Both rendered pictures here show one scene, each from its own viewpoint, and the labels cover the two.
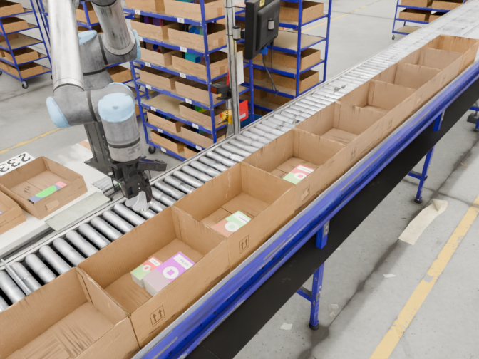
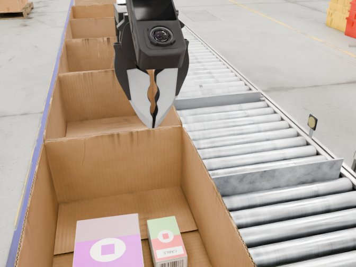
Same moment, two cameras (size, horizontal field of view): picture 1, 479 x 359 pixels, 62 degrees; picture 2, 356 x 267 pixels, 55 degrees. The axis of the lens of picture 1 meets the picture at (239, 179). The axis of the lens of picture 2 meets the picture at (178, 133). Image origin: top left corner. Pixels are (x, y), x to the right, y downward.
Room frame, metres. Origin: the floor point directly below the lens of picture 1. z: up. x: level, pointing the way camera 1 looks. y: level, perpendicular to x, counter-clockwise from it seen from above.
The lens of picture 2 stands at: (1.24, -0.01, 1.40)
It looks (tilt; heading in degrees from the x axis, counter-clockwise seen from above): 30 degrees down; 123
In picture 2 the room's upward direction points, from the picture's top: straight up
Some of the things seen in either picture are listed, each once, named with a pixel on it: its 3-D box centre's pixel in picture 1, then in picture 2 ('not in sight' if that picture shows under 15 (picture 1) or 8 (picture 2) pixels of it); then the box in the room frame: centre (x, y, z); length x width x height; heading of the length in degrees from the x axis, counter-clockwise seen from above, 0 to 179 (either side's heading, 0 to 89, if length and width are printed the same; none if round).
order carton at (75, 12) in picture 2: not in sight; (99, 26); (-0.19, 1.38, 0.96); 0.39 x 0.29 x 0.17; 137
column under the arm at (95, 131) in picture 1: (108, 135); not in sight; (2.03, 0.73, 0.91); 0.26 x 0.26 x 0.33; 49
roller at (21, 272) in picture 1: (41, 295); (276, 196); (1.06, 0.81, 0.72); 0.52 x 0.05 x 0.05; 46
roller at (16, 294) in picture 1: (25, 306); not in sight; (1.01, 0.85, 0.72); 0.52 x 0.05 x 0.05; 46
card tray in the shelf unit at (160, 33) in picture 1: (161, 25); not in sight; (3.34, 0.56, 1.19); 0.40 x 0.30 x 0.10; 46
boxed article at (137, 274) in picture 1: (147, 272); (166, 246); (0.98, 0.34, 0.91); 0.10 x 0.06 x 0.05; 136
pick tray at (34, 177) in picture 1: (40, 185); not in sight; (1.73, 1.04, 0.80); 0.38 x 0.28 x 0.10; 52
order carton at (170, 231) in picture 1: (157, 269); (128, 231); (0.94, 0.29, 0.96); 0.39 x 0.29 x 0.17; 136
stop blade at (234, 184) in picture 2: (30, 295); (273, 179); (1.04, 0.83, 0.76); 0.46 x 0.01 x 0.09; 46
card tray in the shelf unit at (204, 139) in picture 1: (209, 131); not in sight; (3.01, 0.22, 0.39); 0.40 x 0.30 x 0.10; 46
